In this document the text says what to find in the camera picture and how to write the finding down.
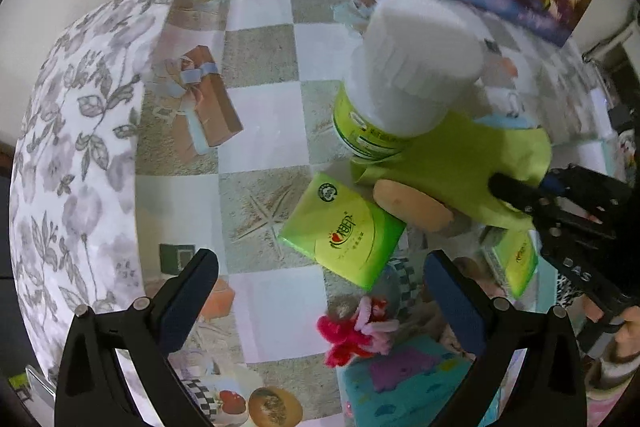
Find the beige oval pad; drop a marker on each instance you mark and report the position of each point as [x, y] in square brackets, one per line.
[410, 207]

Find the pink red yarn doll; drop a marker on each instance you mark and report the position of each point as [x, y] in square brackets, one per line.
[345, 332]

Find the green tissue packet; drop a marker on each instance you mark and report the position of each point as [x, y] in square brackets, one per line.
[520, 259]
[340, 232]

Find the teal printed box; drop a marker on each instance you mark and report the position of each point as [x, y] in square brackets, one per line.
[400, 392]

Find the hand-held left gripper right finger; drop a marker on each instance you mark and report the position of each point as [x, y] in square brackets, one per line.
[450, 302]

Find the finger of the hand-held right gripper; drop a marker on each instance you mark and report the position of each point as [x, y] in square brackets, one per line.
[590, 187]
[510, 192]

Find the grey floral cloth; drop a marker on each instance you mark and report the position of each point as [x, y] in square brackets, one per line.
[75, 132]

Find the green cloth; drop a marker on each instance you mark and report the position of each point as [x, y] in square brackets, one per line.
[450, 157]

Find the green bottle with white cap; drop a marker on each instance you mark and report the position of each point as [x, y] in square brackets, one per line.
[415, 57]

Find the person's right hand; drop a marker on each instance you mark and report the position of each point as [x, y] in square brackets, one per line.
[620, 347]

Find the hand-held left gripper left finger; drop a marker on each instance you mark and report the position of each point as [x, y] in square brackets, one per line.
[186, 297]

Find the checkered printed tablecloth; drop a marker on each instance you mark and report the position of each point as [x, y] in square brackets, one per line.
[260, 112]

